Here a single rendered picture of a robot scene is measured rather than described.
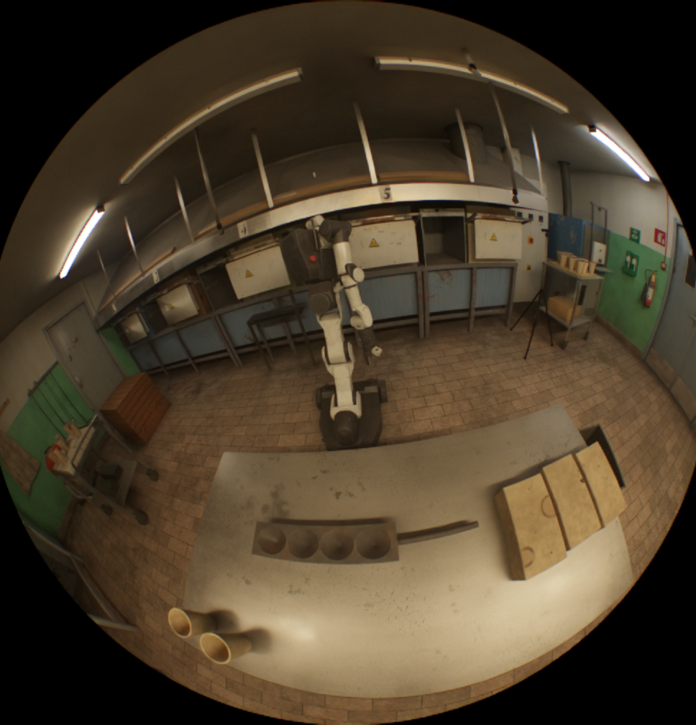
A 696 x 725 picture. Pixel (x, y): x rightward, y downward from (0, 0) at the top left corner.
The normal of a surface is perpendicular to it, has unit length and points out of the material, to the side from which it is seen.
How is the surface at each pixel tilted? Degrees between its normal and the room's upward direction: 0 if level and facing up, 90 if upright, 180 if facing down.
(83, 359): 90
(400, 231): 90
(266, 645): 0
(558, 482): 0
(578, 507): 0
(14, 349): 90
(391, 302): 90
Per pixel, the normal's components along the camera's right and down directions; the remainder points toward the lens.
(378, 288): -0.01, 0.60
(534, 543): -0.19, -0.79
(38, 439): 0.98, -0.14
